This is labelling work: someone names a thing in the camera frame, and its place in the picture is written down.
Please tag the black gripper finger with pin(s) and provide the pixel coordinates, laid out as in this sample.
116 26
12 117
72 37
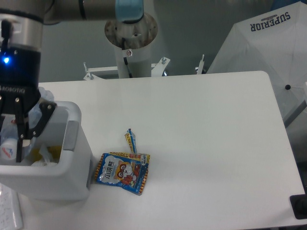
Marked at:
3 115
25 133

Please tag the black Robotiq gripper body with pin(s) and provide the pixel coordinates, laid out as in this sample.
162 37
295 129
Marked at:
19 73

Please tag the clear plastic water bottle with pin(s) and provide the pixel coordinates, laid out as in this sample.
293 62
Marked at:
9 136

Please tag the blue yellow snack wrapper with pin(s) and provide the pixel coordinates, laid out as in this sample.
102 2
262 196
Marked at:
131 140

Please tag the blue raccoon snack bag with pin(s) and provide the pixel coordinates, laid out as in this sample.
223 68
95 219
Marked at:
126 170

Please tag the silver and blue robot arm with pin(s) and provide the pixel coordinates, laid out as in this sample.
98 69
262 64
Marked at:
21 27

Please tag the crumpled white yellow trash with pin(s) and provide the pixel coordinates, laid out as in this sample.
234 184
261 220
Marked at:
45 156

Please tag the white plastic trash can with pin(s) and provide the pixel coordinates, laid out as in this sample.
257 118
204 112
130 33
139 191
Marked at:
59 164

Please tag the white Superior umbrella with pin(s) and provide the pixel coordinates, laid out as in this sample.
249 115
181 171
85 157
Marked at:
274 42

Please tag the black device at table corner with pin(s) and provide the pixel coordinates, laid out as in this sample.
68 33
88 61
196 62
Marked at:
299 206

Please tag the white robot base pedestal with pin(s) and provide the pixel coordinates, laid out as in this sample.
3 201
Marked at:
132 45

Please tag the white metal frame bracket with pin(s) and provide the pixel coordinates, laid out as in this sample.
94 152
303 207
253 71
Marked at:
157 70

